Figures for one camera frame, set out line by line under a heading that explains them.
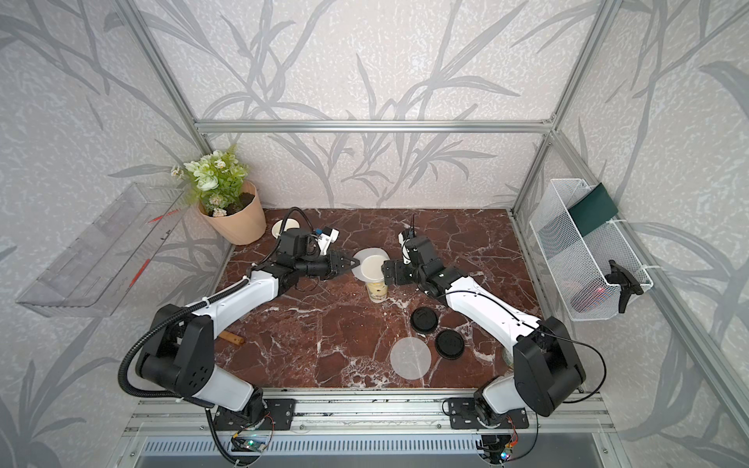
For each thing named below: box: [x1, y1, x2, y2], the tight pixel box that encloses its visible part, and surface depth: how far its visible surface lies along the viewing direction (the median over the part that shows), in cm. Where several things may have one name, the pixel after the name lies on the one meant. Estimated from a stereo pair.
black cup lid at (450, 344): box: [434, 329, 466, 360], surface depth 86 cm
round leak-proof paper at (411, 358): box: [390, 336, 433, 381], surface depth 86 cm
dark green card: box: [567, 182, 620, 237], surface depth 72 cm
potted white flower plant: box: [170, 144, 267, 245], surface depth 96 cm
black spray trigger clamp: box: [604, 259, 644, 314], surface depth 58 cm
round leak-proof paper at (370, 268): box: [351, 247, 391, 284], surface depth 86 cm
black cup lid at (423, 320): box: [410, 306, 438, 335], surface depth 91 cm
